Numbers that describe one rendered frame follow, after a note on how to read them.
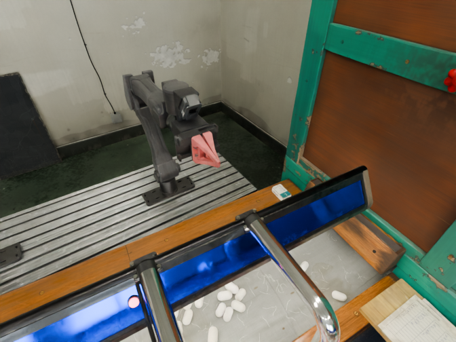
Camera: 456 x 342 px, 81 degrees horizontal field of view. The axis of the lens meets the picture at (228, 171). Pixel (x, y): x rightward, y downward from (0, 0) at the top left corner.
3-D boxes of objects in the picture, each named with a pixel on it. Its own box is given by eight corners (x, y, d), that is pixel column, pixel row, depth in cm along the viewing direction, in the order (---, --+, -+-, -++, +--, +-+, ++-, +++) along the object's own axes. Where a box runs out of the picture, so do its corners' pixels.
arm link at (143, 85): (186, 100, 68) (146, 64, 87) (153, 109, 64) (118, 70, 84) (191, 140, 76) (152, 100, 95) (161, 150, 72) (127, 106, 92)
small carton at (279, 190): (271, 191, 91) (272, 186, 90) (279, 187, 92) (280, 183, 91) (282, 202, 87) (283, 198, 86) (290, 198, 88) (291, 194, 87)
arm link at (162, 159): (180, 176, 95) (149, 84, 87) (163, 183, 92) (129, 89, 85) (175, 174, 101) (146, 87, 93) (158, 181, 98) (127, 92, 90)
